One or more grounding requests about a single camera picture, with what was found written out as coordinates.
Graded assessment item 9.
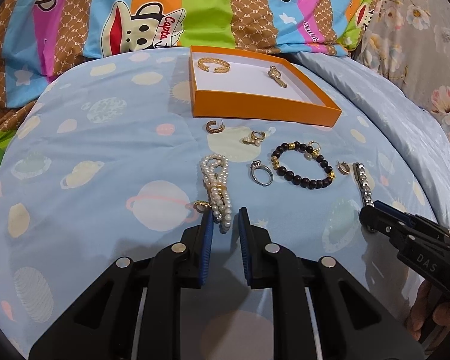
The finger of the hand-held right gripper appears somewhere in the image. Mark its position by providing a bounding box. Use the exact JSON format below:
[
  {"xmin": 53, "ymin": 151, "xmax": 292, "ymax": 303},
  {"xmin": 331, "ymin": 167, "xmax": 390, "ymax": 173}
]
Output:
[
  {"xmin": 359, "ymin": 206, "xmax": 450, "ymax": 302},
  {"xmin": 374, "ymin": 201, "xmax": 450, "ymax": 248}
]

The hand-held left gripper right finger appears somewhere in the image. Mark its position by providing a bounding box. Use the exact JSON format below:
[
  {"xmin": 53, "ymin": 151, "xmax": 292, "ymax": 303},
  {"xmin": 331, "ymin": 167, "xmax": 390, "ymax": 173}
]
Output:
[{"xmin": 238, "ymin": 207, "xmax": 424, "ymax": 360}]

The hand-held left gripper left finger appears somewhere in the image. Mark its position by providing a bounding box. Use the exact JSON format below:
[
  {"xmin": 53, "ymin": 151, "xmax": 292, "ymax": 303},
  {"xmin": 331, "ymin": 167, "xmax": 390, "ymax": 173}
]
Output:
[{"xmin": 28, "ymin": 208, "xmax": 214, "ymax": 360}]

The silver wristwatch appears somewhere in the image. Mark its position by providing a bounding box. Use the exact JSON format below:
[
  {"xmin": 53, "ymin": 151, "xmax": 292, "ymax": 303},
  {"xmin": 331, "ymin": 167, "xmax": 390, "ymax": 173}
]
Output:
[{"xmin": 352, "ymin": 162, "xmax": 377, "ymax": 233}]

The white pearl strand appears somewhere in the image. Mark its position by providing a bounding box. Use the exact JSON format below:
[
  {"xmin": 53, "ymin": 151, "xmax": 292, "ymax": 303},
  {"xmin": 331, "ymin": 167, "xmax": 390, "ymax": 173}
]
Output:
[{"xmin": 199, "ymin": 154, "xmax": 234, "ymax": 234}]

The silver ring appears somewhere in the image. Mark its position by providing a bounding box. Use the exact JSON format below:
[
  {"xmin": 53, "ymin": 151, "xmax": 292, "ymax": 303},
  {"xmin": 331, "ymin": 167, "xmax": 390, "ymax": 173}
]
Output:
[{"xmin": 250, "ymin": 160, "xmax": 274, "ymax": 187}]

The black bead bracelet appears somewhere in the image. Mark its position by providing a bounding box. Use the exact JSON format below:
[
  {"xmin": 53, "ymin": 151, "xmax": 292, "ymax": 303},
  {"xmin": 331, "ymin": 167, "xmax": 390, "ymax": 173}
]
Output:
[{"xmin": 271, "ymin": 142, "xmax": 337, "ymax": 190}]

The orange cardboard box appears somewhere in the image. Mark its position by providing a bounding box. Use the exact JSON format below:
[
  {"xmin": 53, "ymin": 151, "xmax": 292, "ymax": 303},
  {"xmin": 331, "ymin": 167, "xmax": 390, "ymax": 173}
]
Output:
[{"xmin": 189, "ymin": 45, "xmax": 343, "ymax": 127}]

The person's right hand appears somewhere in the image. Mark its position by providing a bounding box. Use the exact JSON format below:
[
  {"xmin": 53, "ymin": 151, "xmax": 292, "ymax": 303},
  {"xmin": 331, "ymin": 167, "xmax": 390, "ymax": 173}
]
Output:
[{"xmin": 412, "ymin": 281, "xmax": 450, "ymax": 349}]

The gold wristwatch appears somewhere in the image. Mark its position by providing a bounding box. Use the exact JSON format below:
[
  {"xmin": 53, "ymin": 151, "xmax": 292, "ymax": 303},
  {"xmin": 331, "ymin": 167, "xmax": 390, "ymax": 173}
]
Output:
[{"xmin": 267, "ymin": 65, "xmax": 288, "ymax": 89}]

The grey floral sheet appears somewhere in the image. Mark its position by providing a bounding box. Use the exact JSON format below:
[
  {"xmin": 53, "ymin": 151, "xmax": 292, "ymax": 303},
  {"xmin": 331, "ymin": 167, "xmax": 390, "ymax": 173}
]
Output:
[{"xmin": 354, "ymin": 0, "xmax": 450, "ymax": 147}]

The colourful monkey printed blanket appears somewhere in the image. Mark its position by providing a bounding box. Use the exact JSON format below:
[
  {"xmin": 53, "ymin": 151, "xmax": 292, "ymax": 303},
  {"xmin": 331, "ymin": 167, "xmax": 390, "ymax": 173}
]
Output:
[{"xmin": 0, "ymin": 0, "xmax": 387, "ymax": 121}]

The gold cuff bracelet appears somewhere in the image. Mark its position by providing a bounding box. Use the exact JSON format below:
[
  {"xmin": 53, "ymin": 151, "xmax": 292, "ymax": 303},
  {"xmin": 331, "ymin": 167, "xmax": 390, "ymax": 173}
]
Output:
[{"xmin": 198, "ymin": 57, "xmax": 230, "ymax": 75}]

